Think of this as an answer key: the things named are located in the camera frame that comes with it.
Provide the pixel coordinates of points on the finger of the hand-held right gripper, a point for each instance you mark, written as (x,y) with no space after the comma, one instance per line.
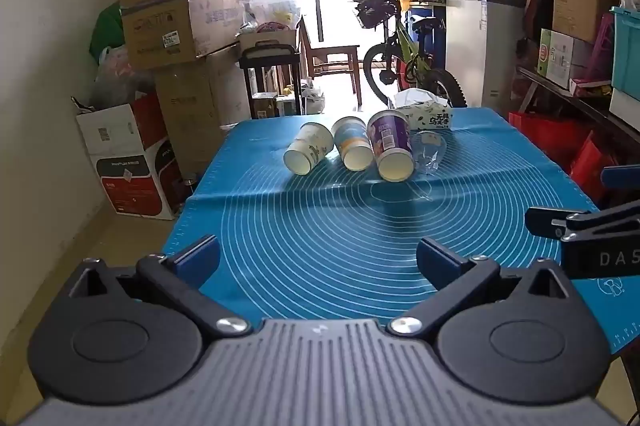
(542,220)
(620,176)

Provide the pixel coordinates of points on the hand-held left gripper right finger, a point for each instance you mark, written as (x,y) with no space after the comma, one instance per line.
(440,258)

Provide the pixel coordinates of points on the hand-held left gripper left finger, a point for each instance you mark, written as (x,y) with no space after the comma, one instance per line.
(199,258)

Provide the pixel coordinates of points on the clear plastic cup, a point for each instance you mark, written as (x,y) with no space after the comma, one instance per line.
(429,150)

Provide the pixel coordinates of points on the purple paper cup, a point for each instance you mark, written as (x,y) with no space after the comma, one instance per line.
(387,134)

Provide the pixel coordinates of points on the blue and yellow paper cup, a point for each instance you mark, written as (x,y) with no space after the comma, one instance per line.
(350,139)

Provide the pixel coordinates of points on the white paper cup green print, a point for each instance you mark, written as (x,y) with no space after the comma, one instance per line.
(312,141)

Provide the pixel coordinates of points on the red paper bag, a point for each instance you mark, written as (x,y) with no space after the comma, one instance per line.
(590,166)
(545,139)

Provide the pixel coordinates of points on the dark side table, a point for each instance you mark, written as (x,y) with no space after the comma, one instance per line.
(565,99)

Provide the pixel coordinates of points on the red white black box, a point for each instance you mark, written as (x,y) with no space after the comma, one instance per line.
(130,166)

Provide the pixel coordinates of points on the blue silicone mat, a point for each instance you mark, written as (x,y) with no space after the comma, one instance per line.
(325,231)

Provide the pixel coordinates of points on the teal storage box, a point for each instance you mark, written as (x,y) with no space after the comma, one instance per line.
(627,51)

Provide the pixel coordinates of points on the pink plastic stool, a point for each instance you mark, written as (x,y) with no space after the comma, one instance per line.
(597,51)

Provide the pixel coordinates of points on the green and white box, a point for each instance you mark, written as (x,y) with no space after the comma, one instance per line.
(555,56)

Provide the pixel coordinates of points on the green tissue pack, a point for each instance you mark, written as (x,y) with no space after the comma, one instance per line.
(430,116)

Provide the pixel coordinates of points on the tall brown cardboard box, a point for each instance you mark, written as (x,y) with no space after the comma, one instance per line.
(187,116)

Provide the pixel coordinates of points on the plain white cardboard box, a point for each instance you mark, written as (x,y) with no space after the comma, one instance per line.
(230,86)

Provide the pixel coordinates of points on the white chest freezer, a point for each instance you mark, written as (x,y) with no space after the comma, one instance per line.
(465,46)

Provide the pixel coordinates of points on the pink plastic bag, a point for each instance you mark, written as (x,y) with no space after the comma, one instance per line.
(120,71)

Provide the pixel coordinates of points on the green bicycle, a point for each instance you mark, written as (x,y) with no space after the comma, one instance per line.
(400,51)

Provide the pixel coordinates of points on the black trolley cart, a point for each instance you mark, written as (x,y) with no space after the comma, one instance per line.
(270,56)

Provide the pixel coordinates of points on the blue plastic bin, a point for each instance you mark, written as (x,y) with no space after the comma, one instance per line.
(425,26)

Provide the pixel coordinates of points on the wooden chair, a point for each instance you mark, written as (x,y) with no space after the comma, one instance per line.
(330,56)

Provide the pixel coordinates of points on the large brown cardboard box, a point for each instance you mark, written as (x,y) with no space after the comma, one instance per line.
(150,26)

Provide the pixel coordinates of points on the white printed cardboard box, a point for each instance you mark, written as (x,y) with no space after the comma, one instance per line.
(215,19)

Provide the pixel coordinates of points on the green bag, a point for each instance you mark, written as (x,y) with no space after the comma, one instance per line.
(107,31)

